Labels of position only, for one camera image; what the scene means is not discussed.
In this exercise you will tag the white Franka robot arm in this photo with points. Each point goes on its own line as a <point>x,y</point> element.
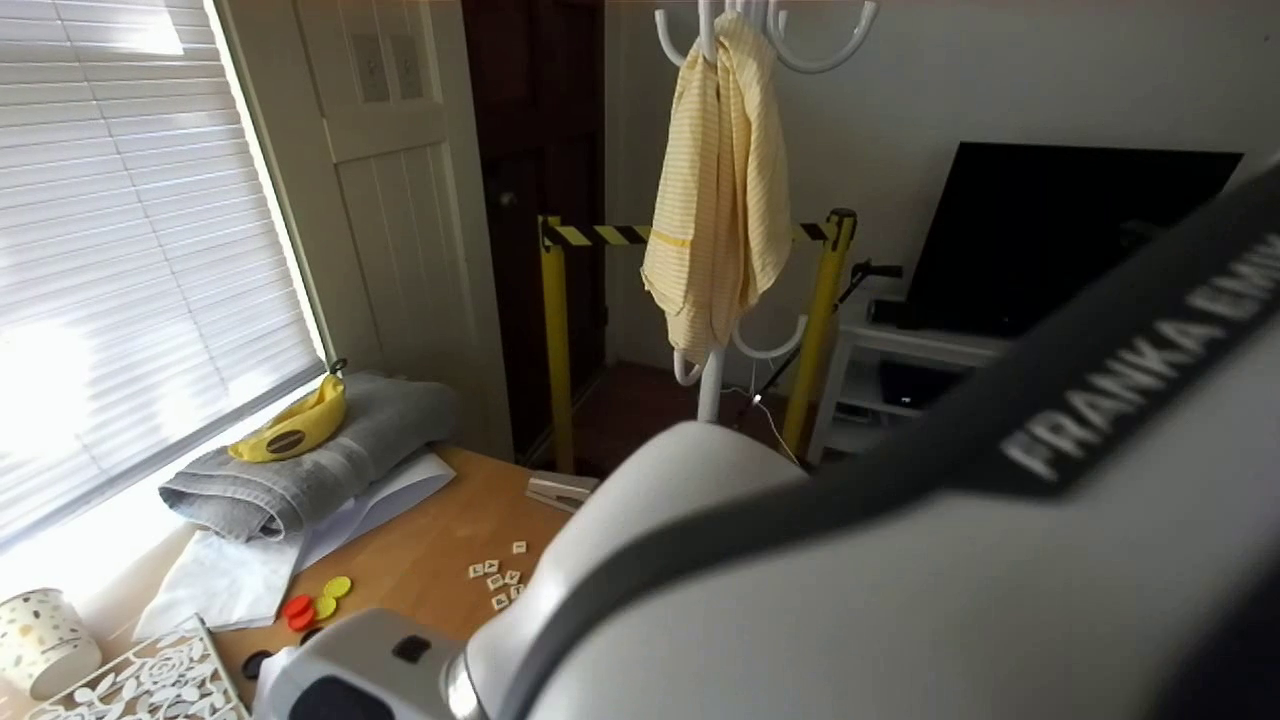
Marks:
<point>933,603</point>

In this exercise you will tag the white coat rack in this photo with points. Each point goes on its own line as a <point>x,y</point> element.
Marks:
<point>710,386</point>

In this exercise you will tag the black and yellow barrier tape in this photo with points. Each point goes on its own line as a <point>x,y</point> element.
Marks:
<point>600,235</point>

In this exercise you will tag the silver stapler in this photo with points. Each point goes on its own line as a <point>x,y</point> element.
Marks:
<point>561,490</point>

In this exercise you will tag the pale yellow garment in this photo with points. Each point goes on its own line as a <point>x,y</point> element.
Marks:
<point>722,203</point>

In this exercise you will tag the black media player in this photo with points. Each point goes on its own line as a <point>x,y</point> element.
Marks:
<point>909,386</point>

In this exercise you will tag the white panel door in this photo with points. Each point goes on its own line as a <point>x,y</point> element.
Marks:
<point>402,227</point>

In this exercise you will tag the white TV stand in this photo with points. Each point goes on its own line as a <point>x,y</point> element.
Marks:
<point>920,350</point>

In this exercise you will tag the pale folded sheet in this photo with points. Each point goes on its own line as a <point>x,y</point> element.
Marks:
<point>402,506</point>

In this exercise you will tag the folded gray towel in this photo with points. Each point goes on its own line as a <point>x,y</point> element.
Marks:
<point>335,460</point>

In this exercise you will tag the yellow banana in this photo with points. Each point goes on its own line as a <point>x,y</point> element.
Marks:
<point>292,435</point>

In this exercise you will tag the yellow game disc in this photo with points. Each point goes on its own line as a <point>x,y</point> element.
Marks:
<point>335,594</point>

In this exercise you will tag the black television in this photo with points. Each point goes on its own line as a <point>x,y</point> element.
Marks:
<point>1055,242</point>

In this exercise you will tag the white printed paper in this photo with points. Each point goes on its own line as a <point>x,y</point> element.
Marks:
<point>222,580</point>

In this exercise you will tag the white window blinds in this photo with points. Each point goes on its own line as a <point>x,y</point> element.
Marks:
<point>133,264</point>

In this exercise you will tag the small white jar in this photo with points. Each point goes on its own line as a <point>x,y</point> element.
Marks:
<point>46,643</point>

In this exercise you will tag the yellow barrier post black base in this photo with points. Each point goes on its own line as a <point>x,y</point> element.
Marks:
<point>819,332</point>

